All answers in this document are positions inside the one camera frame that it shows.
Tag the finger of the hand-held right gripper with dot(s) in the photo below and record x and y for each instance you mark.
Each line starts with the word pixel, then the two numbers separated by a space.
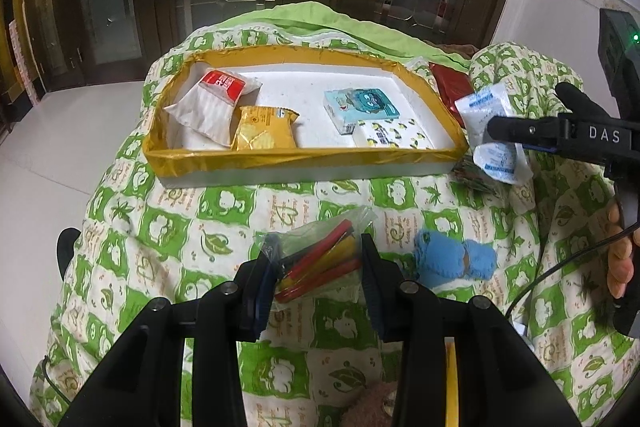
pixel 580 102
pixel 525 129

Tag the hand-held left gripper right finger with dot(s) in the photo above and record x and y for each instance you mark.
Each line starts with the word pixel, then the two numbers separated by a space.
pixel 372 297

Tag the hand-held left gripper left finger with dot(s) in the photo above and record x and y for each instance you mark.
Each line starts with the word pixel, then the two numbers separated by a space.
pixel 262 287

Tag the white sachet with blue print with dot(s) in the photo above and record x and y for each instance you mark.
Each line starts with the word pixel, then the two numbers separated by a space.
pixel 500 162

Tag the clear bag of coloured tubes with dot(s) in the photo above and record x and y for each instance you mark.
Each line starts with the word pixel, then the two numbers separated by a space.
pixel 320 257

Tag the blue towel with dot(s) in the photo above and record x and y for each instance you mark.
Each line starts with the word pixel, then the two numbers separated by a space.
pixel 450 257

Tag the lemon print tissue pack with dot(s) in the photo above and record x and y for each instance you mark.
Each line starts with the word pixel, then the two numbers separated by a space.
pixel 395 134

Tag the gold-taped white foam tray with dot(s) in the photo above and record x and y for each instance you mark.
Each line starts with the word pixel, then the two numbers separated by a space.
pixel 300 162

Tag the yellow snack packet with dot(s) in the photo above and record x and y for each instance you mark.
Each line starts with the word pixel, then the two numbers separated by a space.
pixel 265 129

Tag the blue monster tissue pack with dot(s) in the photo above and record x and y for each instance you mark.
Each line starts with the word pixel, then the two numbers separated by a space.
pixel 362 107

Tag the red and white striped packet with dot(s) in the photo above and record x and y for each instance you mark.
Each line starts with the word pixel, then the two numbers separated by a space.
pixel 210 107

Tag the person's right hand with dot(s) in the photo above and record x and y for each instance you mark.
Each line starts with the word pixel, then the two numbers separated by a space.
pixel 620 257

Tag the green red striped packet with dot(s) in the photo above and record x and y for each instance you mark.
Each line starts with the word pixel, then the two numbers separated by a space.
pixel 475 177

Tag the green patterned blanket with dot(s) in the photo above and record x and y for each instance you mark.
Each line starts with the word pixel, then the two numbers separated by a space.
pixel 150 227

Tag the black rounded object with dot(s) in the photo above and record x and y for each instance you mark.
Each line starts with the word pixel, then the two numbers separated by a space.
pixel 67 252

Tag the stack of printed boxes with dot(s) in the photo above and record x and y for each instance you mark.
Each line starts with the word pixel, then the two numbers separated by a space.
pixel 25 67

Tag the gold door frame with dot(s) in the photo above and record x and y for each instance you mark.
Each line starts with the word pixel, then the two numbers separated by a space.
pixel 20 17

